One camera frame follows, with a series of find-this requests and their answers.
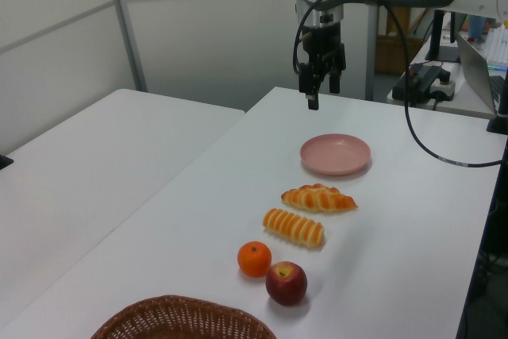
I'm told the grey emergency stop button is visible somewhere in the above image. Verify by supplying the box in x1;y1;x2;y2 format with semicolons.
431;70;456;101

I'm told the black monitor stand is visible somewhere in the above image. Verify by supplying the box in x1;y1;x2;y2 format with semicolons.
424;9;464;64

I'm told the brown woven basket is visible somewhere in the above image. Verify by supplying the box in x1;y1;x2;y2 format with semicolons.
90;295;278;339

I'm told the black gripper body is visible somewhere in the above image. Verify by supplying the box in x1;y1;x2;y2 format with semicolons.
302;23;344;65

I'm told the red toy apple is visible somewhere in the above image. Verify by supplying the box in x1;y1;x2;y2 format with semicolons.
264;261;309;307

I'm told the pink plate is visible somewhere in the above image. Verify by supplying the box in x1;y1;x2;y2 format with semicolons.
299;133;372;176

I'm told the silver laptop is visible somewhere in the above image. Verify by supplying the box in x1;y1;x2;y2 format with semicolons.
455;31;507;114

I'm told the braided toy bread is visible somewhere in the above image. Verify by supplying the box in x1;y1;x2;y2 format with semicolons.
280;183;359;215

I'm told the striped toy bread roll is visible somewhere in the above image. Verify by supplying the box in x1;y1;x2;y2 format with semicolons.
262;207;325;248

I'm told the toy orange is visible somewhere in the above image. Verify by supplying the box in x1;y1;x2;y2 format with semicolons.
237;241;273;278

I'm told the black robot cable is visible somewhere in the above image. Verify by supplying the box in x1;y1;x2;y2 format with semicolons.
292;0;506;168

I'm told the black power box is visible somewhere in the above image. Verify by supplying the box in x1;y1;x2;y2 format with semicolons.
392;63;442;108

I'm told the brown cardboard box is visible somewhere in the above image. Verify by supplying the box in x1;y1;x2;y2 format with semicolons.
375;34;422;75

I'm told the grey partition post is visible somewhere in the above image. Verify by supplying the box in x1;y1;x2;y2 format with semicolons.
103;0;149;93

